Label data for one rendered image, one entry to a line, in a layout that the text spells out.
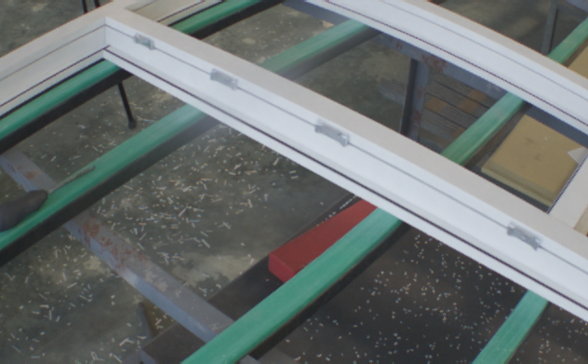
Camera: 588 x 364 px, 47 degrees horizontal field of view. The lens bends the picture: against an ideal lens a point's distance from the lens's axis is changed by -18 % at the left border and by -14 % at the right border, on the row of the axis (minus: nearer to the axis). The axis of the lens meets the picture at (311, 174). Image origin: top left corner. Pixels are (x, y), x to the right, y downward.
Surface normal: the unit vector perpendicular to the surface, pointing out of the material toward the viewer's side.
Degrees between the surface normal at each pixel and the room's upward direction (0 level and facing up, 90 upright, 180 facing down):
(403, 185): 90
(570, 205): 0
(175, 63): 90
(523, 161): 0
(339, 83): 0
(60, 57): 90
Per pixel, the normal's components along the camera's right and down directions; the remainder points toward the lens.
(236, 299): 0.08, -0.79
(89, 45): 0.78, 0.43
